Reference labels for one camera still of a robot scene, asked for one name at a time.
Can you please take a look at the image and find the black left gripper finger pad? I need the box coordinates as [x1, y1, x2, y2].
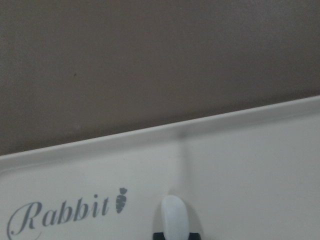
[152, 231, 201, 240]

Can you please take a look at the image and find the white plastic spoon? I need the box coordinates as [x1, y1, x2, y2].
[161, 195, 190, 240]

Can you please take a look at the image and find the white rabbit tray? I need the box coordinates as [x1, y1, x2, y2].
[0, 97, 320, 240]

